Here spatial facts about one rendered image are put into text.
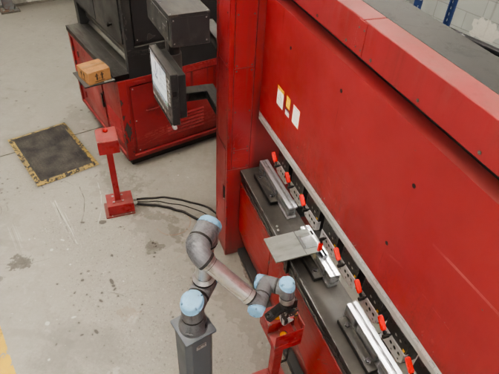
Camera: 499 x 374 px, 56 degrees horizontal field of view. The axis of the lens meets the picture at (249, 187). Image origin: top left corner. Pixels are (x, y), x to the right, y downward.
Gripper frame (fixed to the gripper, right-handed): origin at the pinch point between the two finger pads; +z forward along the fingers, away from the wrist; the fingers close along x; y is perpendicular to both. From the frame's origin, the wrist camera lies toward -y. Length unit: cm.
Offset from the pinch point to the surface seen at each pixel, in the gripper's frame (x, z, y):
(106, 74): 252, -26, -43
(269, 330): 4.6, 10.6, -5.0
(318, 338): -8.2, 13.1, 17.7
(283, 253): 30.6, -15.2, 14.5
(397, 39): 5, -143, 44
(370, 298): -23, -35, 32
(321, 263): 19.5, -10.0, 32.6
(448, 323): -60, -69, 34
